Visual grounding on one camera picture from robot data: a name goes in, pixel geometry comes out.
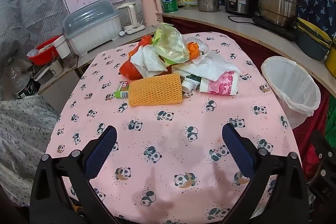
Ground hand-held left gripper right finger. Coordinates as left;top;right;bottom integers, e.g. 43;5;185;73
222;123;309;224

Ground orange snack wrapper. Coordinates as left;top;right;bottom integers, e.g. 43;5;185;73
138;35;154;50
187;42;202;60

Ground clear plastic bag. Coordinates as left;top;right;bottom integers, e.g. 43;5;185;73
196;39;210;55

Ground black power cable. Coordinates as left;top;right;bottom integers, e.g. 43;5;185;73
228;15;263;28

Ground white lined trash bin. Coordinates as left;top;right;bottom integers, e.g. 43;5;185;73
261;56;321;130

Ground grey floral blanket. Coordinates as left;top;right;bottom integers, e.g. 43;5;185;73
0;97;59;206

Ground small steel pot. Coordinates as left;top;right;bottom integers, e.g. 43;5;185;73
197;0;220;13

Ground small grey cup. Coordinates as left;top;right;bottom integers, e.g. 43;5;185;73
49;57;64;76

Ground white dish box grey lid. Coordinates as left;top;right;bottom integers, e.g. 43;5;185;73
63;0;122;57

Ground white glass kettle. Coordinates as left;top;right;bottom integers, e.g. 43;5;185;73
116;1;146;35

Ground black induction cooker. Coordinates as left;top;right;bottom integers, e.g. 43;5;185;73
252;15;297;42

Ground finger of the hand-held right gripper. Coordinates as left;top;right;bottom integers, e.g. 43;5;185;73
310;130;334;169

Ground stacked blue yellow basins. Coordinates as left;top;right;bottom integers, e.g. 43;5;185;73
296;17;332;61

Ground orange foam net sleeve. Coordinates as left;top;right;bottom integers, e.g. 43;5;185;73
128;73;184;107

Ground white paper tissues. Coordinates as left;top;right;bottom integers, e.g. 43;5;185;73
175;52;240;81

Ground pink floral paper cup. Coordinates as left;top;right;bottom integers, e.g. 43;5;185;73
199;71;239;96

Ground grey plastic sheet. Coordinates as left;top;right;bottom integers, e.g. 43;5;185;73
0;0;69;56

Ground red plastic bowl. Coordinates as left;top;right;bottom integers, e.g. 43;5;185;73
27;35;63;65

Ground crushed green label bottle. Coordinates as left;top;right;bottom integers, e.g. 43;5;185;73
181;74;202;97

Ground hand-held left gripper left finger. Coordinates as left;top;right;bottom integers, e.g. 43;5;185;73
29;125;124;224

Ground green cardboard box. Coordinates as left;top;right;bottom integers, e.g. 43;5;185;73
115;80;130;99

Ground pink electric kettle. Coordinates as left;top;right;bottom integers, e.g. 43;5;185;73
140;0;164;27

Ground yellow enamel pot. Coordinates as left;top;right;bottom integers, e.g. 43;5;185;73
325;38;336;71

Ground pink panda print tablecloth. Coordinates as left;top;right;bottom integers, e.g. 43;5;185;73
43;32;302;224

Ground white paper towel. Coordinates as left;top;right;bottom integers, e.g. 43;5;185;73
130;45;169;79

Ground yellow-green plastic bag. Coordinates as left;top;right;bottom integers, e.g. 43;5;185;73
152;22;190;65

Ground white tall cup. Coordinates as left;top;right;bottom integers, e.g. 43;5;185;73
54;35;76;68

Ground green tin can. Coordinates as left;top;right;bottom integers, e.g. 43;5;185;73
160;0;178;13

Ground large steel steamer pot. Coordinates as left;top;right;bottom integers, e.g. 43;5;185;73
251;0;307;28

